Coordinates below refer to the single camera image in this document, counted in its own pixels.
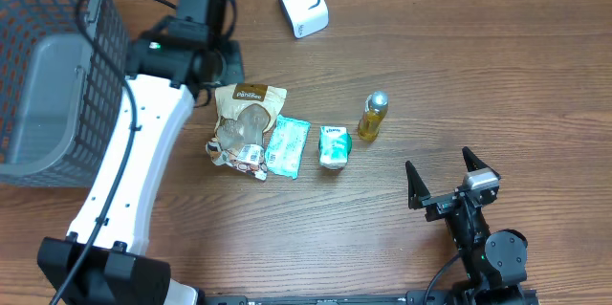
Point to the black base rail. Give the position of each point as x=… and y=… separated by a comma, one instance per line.
x=410, y=298

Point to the beige brown snack bag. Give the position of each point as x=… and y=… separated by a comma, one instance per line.
x=245, y=113

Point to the white barcode scanner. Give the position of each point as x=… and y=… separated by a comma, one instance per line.
x=305, y=16

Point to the teal wipes packet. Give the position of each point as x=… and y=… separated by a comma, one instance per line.
x=284, y=152

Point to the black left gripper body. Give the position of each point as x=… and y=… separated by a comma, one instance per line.
x=230, y=73

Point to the grey plastic mesh basket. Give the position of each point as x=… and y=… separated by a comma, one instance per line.
x=59, y=100

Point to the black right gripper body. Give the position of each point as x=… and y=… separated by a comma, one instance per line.
x=440, y=206

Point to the yellow dish soap bottle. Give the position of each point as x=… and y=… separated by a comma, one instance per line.
x=375, y=110

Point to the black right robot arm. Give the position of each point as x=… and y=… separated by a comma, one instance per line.
x=495, y=263

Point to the teal tissue pack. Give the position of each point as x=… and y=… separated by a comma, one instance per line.
x=332, y=147

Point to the green lidded white jar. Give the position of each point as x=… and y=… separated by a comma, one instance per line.
x=349, y=144

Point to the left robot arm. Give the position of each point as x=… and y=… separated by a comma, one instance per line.
x=102, y=259

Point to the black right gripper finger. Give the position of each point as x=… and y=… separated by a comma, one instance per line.
x=472, y=162
x=417, y=190

